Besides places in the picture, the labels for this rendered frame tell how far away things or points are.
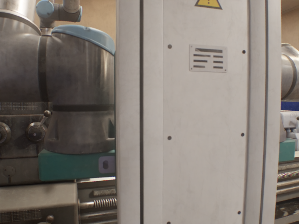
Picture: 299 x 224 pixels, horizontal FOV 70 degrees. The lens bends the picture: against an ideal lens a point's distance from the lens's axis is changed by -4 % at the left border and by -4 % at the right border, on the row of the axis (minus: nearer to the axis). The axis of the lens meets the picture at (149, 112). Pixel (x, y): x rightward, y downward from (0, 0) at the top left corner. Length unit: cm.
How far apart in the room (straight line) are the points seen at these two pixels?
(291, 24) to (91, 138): 611
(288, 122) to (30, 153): 196
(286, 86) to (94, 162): 55
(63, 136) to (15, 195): 80
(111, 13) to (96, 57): 434
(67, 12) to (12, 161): 81
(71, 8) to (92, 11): 351
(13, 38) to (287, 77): 68
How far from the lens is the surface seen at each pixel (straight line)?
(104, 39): 52
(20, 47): 52
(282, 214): 205
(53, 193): 122
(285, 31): 645
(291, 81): 72
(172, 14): 43
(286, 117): 218
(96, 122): 49
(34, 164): 126
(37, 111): 121
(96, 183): 130
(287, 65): 72
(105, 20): 476
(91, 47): 50
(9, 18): 56
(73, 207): 118
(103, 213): 130
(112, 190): 133
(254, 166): 51
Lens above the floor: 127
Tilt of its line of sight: 3 degrees down
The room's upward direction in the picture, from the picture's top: straight up
